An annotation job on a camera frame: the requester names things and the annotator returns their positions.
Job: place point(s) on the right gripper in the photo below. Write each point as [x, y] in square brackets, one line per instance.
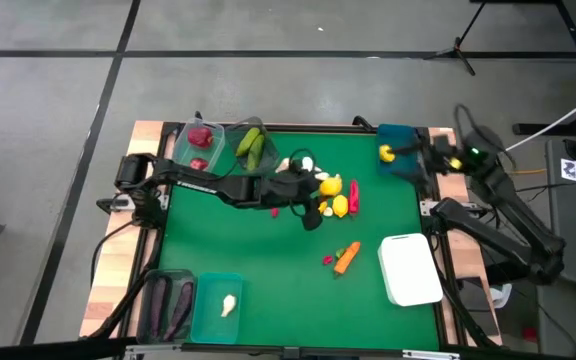
[443, 155]

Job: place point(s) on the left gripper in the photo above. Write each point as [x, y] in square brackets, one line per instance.
[293, 190]

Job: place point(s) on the yellow lemon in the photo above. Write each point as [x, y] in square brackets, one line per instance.
[387, 152]
[339, 205]
[323, 206]
[330, 186]

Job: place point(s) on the small garlic bulb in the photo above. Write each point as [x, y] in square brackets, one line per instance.
[328, 211]

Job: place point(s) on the red chili pepper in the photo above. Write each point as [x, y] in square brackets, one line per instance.
[353, 196]

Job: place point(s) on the white garlic bulb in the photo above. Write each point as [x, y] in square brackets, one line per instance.
[307, 163]

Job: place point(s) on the dark green cucumber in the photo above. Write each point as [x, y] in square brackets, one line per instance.
[256, 154]

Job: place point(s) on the light green cucumber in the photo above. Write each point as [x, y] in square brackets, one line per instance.
[246, 143]

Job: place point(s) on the dark red round fruit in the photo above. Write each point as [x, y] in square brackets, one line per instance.
[199, 163]

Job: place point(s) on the red apple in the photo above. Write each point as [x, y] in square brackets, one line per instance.
[200, 136]

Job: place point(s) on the purple eggplants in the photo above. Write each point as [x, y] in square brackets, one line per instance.
[181, 309]

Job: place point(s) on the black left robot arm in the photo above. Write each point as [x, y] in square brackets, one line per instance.
[203, 186]

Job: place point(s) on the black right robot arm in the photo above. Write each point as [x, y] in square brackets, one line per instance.
[518, 215]

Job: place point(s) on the blue plastic basket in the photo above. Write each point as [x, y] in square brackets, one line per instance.
[398, 132]

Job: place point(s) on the small green vegetable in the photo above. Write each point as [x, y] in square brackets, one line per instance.
[339, 252]

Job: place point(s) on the orange carrot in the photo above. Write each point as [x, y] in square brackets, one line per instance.
[346, 258]

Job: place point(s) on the black clamp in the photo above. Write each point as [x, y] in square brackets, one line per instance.
[363, 122]
[198, 116]

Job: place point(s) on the grey translucent basket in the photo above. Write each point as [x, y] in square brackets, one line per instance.
[268, 160]

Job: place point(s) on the white plastic basket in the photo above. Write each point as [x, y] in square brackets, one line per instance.
[410, 270]

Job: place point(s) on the black tripod stand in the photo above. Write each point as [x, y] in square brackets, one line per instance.
[457, 50]

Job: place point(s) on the clear plastic basket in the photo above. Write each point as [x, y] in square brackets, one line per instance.
[183, 150]

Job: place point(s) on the teal plastic basket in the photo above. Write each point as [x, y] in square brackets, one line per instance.
[210, 325]

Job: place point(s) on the black tablet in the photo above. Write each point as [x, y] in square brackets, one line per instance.
[475, 305]

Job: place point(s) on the red object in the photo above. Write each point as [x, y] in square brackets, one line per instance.
[530, 334]

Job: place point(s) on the grey cabinet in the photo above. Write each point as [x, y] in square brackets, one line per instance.
[558, 320]

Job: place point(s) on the black crossbar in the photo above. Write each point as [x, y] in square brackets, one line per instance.
[43, 350]

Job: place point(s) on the black desk frame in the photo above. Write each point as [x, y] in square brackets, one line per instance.
[533, 129]

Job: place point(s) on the silver bracket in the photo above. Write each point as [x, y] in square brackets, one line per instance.
[430, 355]
[153, 350]

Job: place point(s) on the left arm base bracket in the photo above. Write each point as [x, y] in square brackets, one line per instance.
[113, 204]

